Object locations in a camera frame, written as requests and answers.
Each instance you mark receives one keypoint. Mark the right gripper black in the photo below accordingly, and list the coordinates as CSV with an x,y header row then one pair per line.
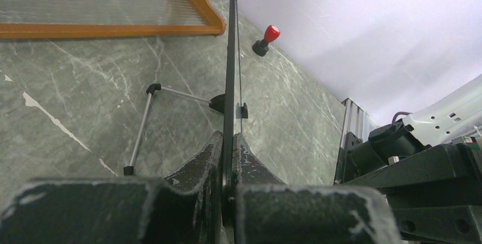
x,y
435,195

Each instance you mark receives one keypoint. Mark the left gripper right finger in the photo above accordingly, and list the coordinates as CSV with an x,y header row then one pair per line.
x,y
269,211

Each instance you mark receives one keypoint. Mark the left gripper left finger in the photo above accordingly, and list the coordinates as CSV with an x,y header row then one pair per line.
x,y
56,210

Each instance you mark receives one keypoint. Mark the whiteboard with black frame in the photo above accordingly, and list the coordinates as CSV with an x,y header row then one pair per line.
x,y
229,65

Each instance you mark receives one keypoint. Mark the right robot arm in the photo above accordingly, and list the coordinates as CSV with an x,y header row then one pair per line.
x,y
444,122

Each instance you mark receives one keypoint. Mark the red emergency stop button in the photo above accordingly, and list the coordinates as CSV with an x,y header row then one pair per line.
x,y
261,47

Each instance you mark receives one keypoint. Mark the wooden two-tier rack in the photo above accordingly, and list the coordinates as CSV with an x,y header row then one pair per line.
x,y
62,19

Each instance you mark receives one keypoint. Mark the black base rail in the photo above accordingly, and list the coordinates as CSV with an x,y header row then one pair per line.
x,y
345,169

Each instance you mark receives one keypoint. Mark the aluminium frame rail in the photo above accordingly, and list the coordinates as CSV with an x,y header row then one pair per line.
x,y
357,121

